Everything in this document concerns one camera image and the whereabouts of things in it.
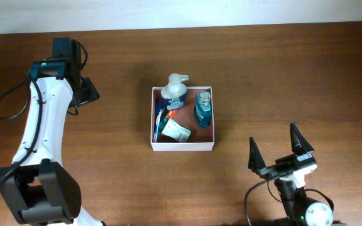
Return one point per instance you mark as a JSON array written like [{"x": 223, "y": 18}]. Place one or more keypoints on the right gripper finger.
[
  {"x": 256, "y": 162},
  {"x": 299, "y": 144}
]

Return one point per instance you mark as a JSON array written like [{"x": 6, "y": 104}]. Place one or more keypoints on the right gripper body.
[{"x": 276, "y": 170}]

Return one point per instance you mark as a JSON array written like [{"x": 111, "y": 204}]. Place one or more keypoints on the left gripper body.
[{"x": 88, "y": 93}]

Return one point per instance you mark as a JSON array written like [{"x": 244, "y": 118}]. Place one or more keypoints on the teal mouthwash bottle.
[{"x": 203, "y": 109}]

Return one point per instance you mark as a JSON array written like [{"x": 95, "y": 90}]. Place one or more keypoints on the white green soap packet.
[{"x": 175, "y": 131}]

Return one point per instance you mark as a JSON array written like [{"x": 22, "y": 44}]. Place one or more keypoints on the red green toothpaste tube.
[{"x": 170, "y": 114}]

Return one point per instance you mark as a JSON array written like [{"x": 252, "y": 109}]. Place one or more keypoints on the dark blue foam pump bottle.
[{"x": 174, "y": 93}]

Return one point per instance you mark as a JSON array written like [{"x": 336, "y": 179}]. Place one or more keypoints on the blue white toothbrush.
[{"x": 157, "y": 125}]

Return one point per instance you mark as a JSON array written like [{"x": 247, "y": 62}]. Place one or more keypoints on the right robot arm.
[{"x": 302, "y": 206}]

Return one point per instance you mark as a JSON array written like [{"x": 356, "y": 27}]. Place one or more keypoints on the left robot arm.
[{"x": 36, "y": 187}]

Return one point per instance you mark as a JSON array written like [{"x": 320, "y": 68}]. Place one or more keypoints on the pink cardboard box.
[{"x": 196, "y": 138}]

